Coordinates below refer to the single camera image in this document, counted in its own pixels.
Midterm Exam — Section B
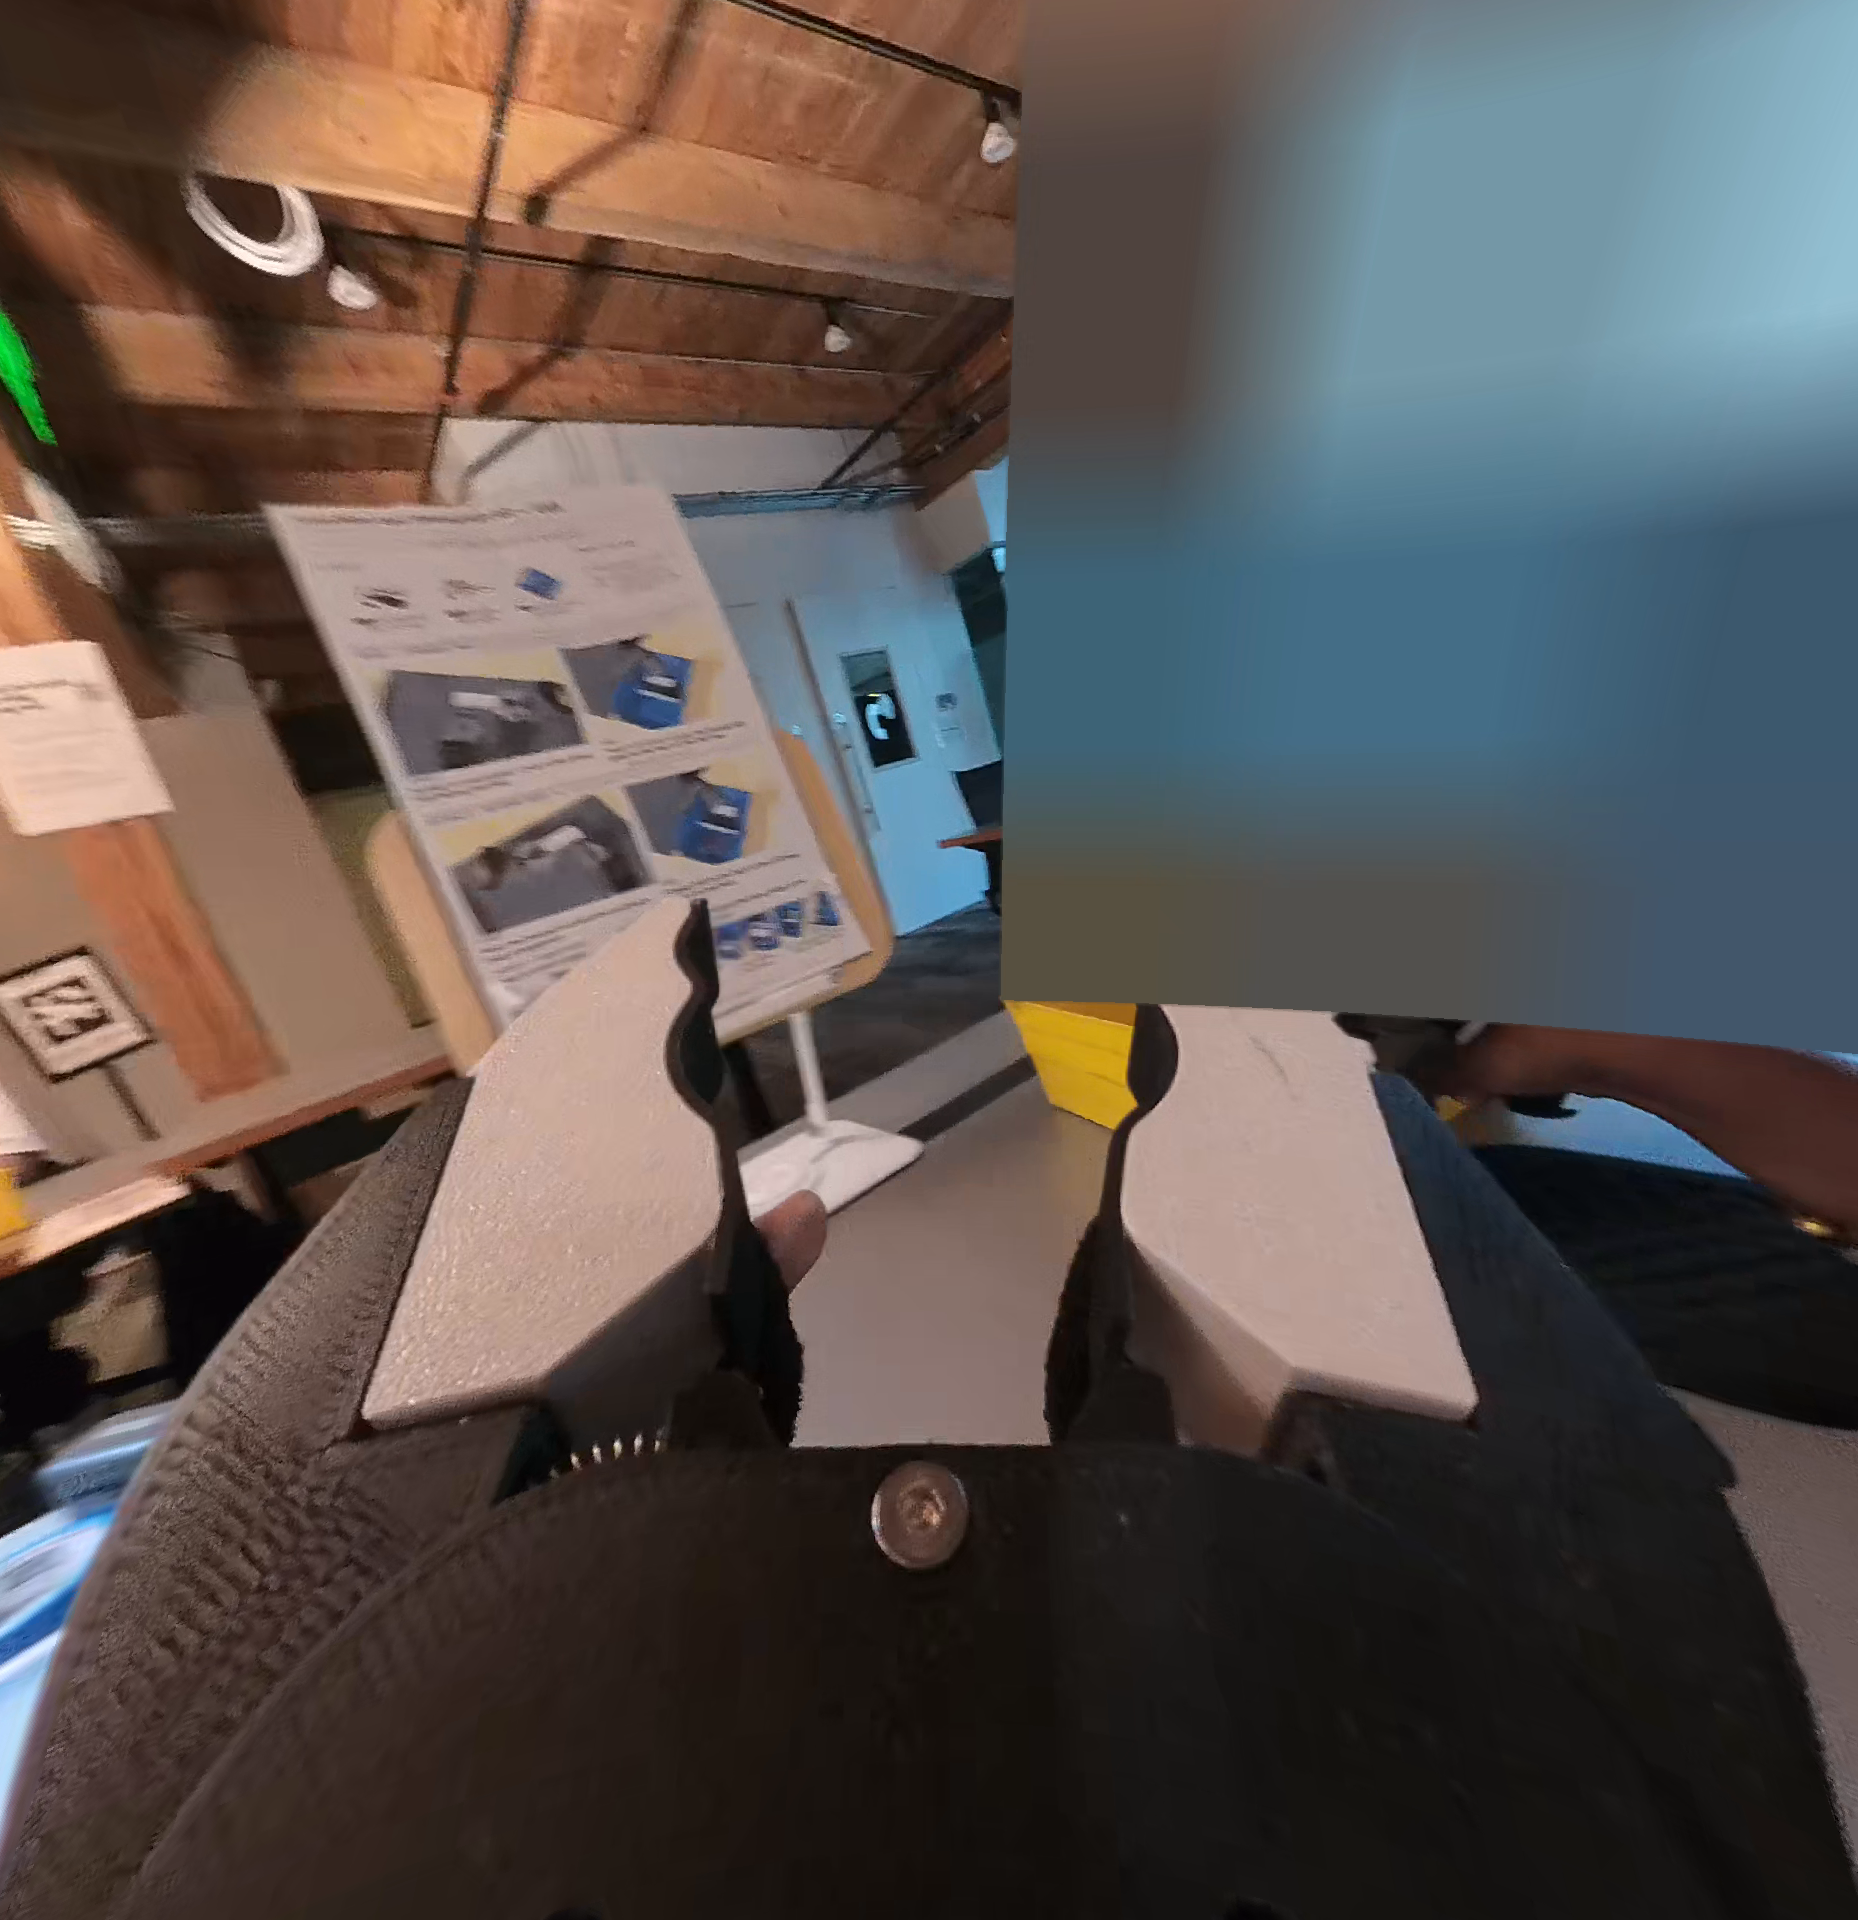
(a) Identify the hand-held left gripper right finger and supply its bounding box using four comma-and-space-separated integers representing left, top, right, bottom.
1046, 1003, 1484, 1454

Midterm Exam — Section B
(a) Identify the wooden post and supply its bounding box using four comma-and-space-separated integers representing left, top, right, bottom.
0, 406, 286, 1103

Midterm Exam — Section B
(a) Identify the green exit sign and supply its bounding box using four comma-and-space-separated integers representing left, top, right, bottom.
0, 295, 59, 454

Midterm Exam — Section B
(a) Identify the black white marker sign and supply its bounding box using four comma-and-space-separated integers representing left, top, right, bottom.
0, 952, 152, 1085

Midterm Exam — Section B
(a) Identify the black mat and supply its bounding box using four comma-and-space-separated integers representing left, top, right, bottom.
1466, 1142, 1858, 1428

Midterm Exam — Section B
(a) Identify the white cable coil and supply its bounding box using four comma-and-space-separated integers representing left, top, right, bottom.
184, 175, 333, 280

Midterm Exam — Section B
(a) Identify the wooden board floor stand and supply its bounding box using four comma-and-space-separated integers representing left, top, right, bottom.
362, 726, 929, 1222

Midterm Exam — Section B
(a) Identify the yellow plastic bin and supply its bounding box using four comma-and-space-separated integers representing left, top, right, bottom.
1005, 1003, 1137, 1134

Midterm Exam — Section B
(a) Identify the white paper notice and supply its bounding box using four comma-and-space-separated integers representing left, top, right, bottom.
0, 643, 177, 835

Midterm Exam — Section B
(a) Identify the white instruction poster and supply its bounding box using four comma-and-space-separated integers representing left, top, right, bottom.
272, 486, 877, 1037

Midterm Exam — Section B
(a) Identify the person's right forearm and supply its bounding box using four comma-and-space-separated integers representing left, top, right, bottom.
1447, 1027, 1858, 1255

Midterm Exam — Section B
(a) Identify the white door with window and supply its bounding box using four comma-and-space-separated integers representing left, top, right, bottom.
789, 595, 949, 940

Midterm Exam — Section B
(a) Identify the wooden desk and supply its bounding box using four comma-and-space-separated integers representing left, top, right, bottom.
0, 1054, 462, 1293

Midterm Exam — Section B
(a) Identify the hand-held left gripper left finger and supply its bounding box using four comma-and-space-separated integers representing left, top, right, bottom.
362, 897, 811, 1446

